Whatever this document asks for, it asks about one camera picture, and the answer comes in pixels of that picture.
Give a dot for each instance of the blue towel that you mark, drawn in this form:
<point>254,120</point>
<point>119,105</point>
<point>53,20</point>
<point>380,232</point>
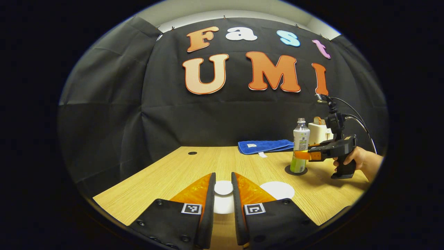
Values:
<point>267,146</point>

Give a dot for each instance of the white teacup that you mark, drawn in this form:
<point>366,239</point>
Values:
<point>277,189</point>

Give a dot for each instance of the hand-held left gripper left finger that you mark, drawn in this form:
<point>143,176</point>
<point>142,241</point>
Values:
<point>210,215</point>

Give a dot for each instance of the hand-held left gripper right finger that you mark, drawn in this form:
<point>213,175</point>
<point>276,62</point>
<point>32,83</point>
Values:
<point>237,215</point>

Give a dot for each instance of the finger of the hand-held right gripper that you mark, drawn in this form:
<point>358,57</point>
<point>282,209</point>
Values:
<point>305,155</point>

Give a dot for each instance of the tan rounded item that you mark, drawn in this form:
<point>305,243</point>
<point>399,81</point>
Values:
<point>319,120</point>

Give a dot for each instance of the white ceramic holder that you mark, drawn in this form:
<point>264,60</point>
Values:
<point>316,133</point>

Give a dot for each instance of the clear water bottle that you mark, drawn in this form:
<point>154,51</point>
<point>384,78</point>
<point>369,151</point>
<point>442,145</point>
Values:
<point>301,137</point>

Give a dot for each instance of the dark round coaster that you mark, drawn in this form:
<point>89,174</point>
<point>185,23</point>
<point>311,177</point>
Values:
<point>287,171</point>

